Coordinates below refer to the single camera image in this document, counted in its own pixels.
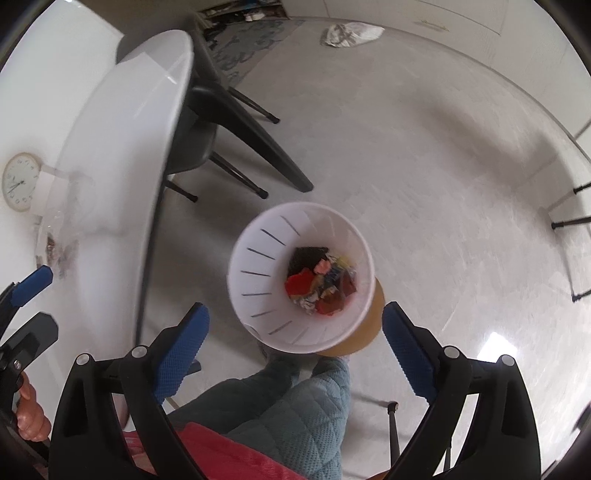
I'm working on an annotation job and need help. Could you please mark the red paper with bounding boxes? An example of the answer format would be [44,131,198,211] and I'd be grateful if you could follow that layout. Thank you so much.
[315,291,346,316]

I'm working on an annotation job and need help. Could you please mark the red snack wrapper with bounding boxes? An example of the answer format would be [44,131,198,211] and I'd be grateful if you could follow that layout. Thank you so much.
[284,268,317,297]

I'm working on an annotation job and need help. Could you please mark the white plastic trash bin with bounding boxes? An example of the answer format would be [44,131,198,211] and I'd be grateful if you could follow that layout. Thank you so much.
[228,202,376,354]

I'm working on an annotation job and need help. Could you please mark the person's left hand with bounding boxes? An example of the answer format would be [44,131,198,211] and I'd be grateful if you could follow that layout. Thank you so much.
[16,373,51,442]

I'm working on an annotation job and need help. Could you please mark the clear bag with snacks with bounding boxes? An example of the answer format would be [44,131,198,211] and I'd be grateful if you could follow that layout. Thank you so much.
[45,233,78,279]

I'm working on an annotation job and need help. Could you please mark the white box by clock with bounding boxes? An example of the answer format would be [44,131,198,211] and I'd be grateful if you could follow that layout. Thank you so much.
[30,166,69,220]

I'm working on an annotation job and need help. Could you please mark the black stand legs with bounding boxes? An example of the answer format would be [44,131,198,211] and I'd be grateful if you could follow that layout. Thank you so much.
[549,181,591,303]

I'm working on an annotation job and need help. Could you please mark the teal quilted pants leg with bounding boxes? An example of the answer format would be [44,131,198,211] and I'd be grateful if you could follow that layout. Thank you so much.
[168,351,351,479]

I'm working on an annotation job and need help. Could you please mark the black chair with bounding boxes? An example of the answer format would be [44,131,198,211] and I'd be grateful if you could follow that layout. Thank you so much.
[164,32,314,199]

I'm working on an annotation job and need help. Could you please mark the patterned floor rug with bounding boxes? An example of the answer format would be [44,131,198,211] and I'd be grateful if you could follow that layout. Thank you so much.
[211,19,304,83]

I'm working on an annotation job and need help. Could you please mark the white bag on floor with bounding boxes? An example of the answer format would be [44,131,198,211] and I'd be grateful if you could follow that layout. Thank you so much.
[322,22,385,48]

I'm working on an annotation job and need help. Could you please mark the round wall clock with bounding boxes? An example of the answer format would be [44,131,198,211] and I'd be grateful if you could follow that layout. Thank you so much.
[1,153,41,213]

